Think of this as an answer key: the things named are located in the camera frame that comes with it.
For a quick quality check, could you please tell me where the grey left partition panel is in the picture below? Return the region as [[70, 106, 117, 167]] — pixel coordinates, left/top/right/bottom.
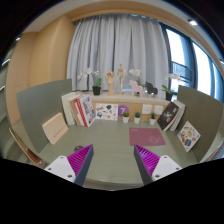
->
[[17, 79, 72, 153]]

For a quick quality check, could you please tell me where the small plant white pot right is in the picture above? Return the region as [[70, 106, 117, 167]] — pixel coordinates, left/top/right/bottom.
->
[[150, 112, 156, 125]]

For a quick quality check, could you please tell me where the red white book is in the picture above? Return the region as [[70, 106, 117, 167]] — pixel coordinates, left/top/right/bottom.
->
[[76, 94, 96, 127]]

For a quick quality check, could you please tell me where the grey partition panel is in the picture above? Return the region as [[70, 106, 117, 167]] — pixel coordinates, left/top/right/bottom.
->
[[17, 79, 72, 153], [177, 86, 224, 162]]

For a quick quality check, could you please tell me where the pink mouse pad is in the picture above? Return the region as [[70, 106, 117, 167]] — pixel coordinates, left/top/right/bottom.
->
[[129, 128, 166, 146]]

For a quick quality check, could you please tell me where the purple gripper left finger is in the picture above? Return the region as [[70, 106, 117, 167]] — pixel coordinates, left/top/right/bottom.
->
[[45, 145, 94, 186]]

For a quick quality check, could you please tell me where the white orchid right black pot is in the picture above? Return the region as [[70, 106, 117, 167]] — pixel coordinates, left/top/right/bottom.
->
[[162, 73, 180, 101]]

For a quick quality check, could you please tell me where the pink horse figurine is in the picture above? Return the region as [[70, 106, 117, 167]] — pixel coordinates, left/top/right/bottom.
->
[[129, 80, 143, 96]]

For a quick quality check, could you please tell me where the small plant white pot left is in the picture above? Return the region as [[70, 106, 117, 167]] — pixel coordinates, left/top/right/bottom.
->
[[122, 112, 129, 123]]

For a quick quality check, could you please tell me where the wooden mannequin figure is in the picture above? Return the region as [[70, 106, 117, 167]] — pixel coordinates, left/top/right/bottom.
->
[[117, 64, 127, 90]]

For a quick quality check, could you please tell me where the wooden shelf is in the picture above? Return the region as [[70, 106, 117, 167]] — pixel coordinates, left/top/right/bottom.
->
[[89, 91, 168, 121]]

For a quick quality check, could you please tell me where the window frame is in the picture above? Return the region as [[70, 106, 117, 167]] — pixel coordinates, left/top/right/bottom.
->
[[160, 23, 224, 103]]

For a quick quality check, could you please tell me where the purple round sign seven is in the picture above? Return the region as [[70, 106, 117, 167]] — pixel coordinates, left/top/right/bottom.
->
[[118, 105, 129, 117]]

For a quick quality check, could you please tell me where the white orchid centre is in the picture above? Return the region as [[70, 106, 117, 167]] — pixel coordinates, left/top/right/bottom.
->
[[129, 69, 145, 87]]

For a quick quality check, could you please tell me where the grey curtain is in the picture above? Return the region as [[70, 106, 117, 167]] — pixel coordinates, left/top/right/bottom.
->
[[67, 14, 169, 90]]

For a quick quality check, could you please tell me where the white orchid in black pot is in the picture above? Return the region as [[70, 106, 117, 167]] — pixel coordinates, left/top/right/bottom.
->
[[77, 68, 102, 95]]

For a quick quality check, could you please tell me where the illustrated card white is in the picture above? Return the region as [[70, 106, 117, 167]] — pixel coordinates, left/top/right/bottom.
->
[[95, 103, 118, 121]]

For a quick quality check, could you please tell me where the small plant white pot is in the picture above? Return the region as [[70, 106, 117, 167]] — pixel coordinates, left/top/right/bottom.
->
[[134, 112, 141, 124], [150, 112, 156, 125], [122, 112, 129, 123]]

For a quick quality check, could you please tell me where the wooden hand model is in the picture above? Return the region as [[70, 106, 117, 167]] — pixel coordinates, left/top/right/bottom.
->
[[105, 70, 115, 96]]

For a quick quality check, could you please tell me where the beige book leaning left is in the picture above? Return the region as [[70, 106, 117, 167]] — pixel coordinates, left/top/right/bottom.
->
[[42, 113, 68, 144]]

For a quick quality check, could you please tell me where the white book stack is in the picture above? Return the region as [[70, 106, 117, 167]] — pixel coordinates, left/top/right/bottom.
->
[[61, 92, 78, 125]]

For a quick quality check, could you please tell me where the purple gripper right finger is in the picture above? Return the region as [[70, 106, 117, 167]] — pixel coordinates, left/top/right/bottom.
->
[[134, 145, 181, 185]]

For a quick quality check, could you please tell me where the black horse figurine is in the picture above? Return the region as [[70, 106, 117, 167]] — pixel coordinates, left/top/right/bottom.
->
[[146, 82, 158, 95]]

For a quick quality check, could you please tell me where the small plant white pot middle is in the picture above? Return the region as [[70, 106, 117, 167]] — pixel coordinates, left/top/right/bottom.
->
[[134, 112, 141, 124]]

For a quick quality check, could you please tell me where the black book right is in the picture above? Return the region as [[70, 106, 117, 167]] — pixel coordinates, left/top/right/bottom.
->
[[157, 102, 179, 131]]

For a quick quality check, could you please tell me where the grey right partition panel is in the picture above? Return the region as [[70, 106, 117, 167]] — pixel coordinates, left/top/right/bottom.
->
[[177, 86, 224, 162]]

